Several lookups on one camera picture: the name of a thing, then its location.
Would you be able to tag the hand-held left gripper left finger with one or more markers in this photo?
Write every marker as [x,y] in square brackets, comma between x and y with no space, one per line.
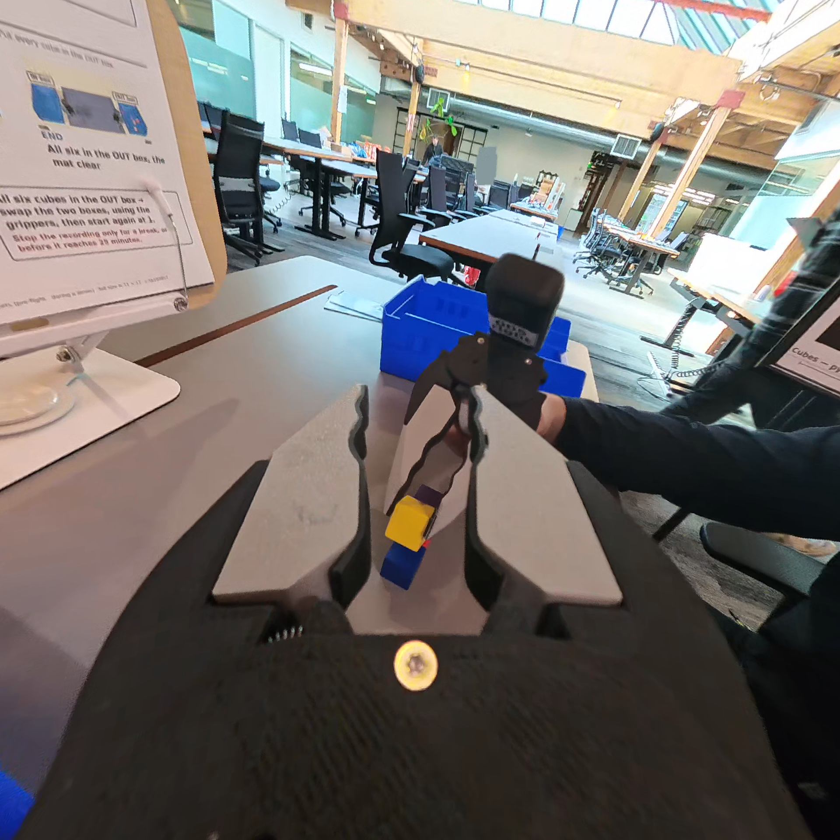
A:
[295,518]

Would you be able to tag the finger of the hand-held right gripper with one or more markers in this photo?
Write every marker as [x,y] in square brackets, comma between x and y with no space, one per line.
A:
[410,446]
[456,508]

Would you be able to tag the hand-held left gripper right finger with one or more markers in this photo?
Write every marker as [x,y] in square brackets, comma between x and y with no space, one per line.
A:
[544,525]

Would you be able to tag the purple wooden cube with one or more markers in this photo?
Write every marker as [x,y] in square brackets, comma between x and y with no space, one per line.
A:
[430,495]

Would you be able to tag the yellow wooden cube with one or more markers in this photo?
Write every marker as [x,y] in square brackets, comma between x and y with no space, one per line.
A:
[407,522]

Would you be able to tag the blue wooden cube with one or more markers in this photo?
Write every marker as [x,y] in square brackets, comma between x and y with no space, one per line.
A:
[400,568]

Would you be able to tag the blue plastic bin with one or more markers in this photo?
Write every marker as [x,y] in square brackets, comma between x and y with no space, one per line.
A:
[13,810]
[420,334]

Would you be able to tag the person's right forearm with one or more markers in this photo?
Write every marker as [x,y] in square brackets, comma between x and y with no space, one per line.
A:
[689,459]

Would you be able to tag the long white desk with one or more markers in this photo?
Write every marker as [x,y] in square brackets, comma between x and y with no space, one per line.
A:
[485,236]

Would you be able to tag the grey desk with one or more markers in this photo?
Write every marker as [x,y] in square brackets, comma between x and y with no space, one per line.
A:
[197,407]

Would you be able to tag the person's right hand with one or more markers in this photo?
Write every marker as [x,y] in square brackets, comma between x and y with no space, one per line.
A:
[551,420]

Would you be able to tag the row of black office chairs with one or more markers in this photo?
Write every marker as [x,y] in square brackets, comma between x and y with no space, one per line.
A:
[610,249]

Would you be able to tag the white paper sheets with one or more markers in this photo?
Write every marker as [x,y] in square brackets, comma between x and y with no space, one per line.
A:
[354,305]

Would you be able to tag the black office chair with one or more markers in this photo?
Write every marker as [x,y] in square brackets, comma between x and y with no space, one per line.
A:
[236,164]
[754,558]
[394,190]

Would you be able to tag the printed instruction sheet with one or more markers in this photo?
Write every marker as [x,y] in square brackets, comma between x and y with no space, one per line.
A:
[814,354]
[98,98]

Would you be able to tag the person's torso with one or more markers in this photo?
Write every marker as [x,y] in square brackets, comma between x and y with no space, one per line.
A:
[800,689]

